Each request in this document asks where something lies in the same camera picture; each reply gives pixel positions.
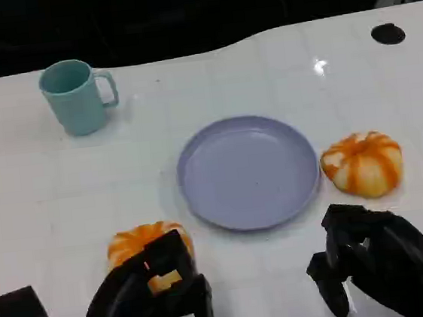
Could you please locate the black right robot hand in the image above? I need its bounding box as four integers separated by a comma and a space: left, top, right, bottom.
299, 194, 423, 317

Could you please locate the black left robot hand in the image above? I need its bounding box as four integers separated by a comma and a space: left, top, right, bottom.
66, 226, 216, 317

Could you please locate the orange and white bread roll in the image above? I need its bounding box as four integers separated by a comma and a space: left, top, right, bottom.
104, 218, 199, 300
317, 127, 406, 204

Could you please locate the lilac plate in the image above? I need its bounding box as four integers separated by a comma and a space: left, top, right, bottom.
171, 108, 327, 239

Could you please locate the pale green mug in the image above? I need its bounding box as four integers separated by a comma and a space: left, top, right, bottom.
36, 54, 123, 140

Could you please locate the black round table grommet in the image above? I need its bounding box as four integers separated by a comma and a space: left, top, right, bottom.
370, 21, 407, 47

